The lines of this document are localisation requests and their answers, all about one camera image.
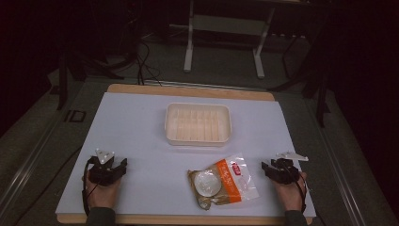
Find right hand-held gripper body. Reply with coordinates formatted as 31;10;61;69
268;151;310;186

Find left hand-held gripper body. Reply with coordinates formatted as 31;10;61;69
88;148;124;186

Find clear orange snack packet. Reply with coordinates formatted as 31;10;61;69
186;153;261;212

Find white plastic tray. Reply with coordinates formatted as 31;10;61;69
164;102;232;148

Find person's left hand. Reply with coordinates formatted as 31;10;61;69
82;169;122;210

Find person's right hand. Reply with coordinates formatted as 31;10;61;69
271;171;309;212

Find white table mat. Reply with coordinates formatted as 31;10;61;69
55;91;317;218

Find black tripod stand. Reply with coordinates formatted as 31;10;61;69
268;18;332;128
56;46;126;111

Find wooden table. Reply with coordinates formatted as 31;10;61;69
56;83;315;226

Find white metal stand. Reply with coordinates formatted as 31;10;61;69
183;0;278;80

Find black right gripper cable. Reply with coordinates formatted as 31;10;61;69
295;170;309;215

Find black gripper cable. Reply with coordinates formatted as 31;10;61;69
295;170;309;215
81;155;101;218

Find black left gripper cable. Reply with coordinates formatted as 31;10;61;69
81;155;101;218

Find metal floor rail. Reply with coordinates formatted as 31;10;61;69
0;103;83;218
305;93;370;226

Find black rectangular floor frame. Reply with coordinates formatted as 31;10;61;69
63;109;88;123

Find black floor cables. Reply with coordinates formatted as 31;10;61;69
133;37;165;88

